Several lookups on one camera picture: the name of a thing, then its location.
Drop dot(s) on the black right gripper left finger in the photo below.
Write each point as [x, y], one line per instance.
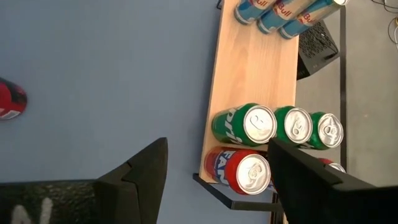
[140, 186]

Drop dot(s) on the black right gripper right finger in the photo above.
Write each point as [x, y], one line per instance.
[301, 186]

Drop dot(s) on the red soda can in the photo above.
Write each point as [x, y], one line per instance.
[334, 165]

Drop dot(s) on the green Sprite can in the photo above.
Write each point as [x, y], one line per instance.
[293, 124]
[326, 130]
[236, 124]

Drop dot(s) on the red Star Wars Coca-Cola can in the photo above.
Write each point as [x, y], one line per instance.
[11, 99]

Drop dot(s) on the blue sugarfree Red Bull can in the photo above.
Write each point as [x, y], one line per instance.
[276, 18]
[248, 11]
[298, 25]

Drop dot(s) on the blue table mat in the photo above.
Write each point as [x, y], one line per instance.
[93, 62]

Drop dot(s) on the wooden shelf with black frame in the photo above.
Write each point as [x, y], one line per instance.
[255, 71]

